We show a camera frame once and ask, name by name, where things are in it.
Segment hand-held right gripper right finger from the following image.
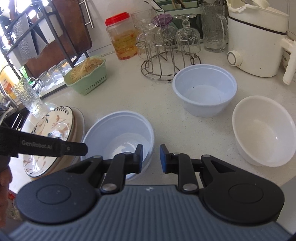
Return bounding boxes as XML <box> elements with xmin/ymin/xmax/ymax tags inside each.
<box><xmin>159</xmin><ymin>144</ymin><xmax>234</xmax><ymax>194</ymax></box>

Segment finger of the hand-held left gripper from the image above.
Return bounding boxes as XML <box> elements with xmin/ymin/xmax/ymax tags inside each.
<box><xmin>60</xmin><ymin>141</ymin><xmax>88</xmax><ymax>157</ymax></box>

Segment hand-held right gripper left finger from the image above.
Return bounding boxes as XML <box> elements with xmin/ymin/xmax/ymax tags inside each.
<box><xmin>65</xmin><ymin>144</ymin><xmax>144</xmax><ymax>194</ymax></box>

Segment colourful floral plate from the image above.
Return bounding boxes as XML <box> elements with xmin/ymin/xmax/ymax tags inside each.
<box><xmin>22</xmin><ymin>106</ymin><xmax>76</xmax><ymax>178</ymax></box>

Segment pale blue plastic bowl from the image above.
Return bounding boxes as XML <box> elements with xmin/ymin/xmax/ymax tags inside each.
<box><xmin>172</xmin><ymin>64</ymin><xmax>238</xmax><ymax>118</ymax></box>
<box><xmin>81</xmin><ymin>111</ymin><xmax>155</xmax><ymax>181</ymax></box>

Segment white ceramic bowl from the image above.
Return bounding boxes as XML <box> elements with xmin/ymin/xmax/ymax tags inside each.
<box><xmin>232</xmin><ymin>95</ymin><xmax>296</xmax><ymax>167</ymax></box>

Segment person's left hand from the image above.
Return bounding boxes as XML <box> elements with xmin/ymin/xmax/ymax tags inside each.
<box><xmin>0</xmin><ymin>166</ymin><xmax>13</xmax><ymax>219</ymax></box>

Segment tall textured glass cup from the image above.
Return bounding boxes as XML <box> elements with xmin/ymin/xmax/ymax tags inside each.
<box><xmin>11</xmin><ymin>77</ymin><xmax>44</xmax><ymax>115</ymax></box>

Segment small clear glass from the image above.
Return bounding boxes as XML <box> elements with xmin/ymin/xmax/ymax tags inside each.
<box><xmin>47</xmin><ymin>65</ymin><xmax>64</xmax><ymax>85</ymax></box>
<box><xmin>57</xmin><ymin>60</ymin><xmax>72</xmax><ymax>79</ymax></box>
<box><xmin>37</xmin><ymin>71</ymin><xmax>53</xmax><ymax>92</ymax></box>

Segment yellow detergent bottle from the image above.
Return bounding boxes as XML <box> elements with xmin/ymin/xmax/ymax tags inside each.
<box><xmin>0</xmin><ymin>66</ymin><xmax>17</xmax><ymax>100</ymax></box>

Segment green plastic basket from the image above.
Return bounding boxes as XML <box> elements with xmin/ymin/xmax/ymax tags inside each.
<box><xmin>64</xmin><ymin>56</ymin><xmax>109</xmax><ymax>95</ymax></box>

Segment enoki mushrooms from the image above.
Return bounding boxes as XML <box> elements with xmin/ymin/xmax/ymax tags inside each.
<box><xmin>69</xmin><ymin>57</ymin><xmax>103</xmax><ymax>83</ymax></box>

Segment white rack caddy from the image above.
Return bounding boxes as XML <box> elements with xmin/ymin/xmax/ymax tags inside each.
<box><xmin>37</xmin><ymin>5</ymin><xmax>64</xmax><ymax>44</ymax></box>
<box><xmin>5</xmin><ymin>45</ymin><xmax>26</xmax><ymax>68</ymax></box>

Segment black dish rack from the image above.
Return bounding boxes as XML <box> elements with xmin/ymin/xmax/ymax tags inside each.
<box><xmin>0</xmin><ymin>0</ymin><xmax>93</xmax><ymax>98</ymax></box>

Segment red lid plastic jar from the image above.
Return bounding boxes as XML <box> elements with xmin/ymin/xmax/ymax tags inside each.
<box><xmin>105</xmin><ymin>12</ymin><xmax>139</xmax><ymax>60</ymax></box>

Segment upturned wine glasses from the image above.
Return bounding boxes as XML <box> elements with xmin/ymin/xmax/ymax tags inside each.
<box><xmin>154</xmin><ymin>0</ymin><xmax>204</xmax><ymax>43</ymax></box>

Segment textured glass pitcher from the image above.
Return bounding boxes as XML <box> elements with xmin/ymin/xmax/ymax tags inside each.
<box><xmin>199</xmin><ymin>3</ymin><xmax>228</xmax><ymax>53</ymax></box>

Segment white electric cooker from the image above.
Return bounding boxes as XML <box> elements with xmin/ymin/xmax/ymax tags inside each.
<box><xmin>226</xmin><ymin>0</ymin><xmax>296</xmax><ymax>85</ymax></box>

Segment wire glass holder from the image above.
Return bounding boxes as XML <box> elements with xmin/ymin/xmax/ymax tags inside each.
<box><xmin>135</xmin><ymin>14</ymin><xmax>201</xmax><ymax>82</ymax></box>

